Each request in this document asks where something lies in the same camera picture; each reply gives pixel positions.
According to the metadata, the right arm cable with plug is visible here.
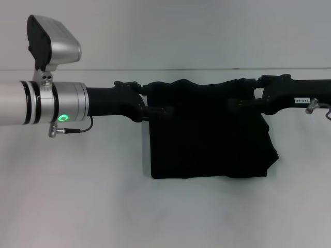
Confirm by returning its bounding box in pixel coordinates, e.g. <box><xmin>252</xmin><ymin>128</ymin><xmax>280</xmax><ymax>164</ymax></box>
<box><xmin>305</xmin><ymin>97</ymin><xmax>331</xmax><ymax>120</ymax></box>

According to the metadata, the left arm cable with plug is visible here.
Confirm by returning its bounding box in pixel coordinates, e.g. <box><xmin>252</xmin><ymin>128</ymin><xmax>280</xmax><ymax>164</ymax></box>
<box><xmin>48</xmin><ymin>116</ymin><xmax>94</xmax><ymax>138</ymax></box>

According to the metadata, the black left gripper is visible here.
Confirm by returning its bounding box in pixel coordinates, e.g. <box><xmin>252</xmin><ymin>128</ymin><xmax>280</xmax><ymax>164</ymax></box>
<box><xmin>86</xmin><ymin>80</ymin><xmax>177</xmax><ymax>123</ymax></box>

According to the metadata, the black t-shirt with white print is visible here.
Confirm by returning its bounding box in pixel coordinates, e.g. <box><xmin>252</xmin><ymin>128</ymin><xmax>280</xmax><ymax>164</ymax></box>
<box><xmin>147</xmin><ymin>78</ymin><xmax>280</xmax><ymax>180</ymax></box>

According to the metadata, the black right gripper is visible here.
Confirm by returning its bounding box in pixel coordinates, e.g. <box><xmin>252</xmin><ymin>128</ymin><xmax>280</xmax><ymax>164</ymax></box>
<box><xmin>227</xmin><ymin>73</ymin><xmax>331</xmax><ymax>117</ymax></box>

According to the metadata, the arm cable with plug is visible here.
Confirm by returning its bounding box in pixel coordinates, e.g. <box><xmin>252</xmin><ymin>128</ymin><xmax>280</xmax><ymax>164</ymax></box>
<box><xmin>305</xmin><ymin>97</ymin><xmax>331</xmax><ymax>120</ymax></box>
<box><xmin>48</xmin><ymin>116</ymin><xmax>94</xmax><ymax>138</ymax></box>

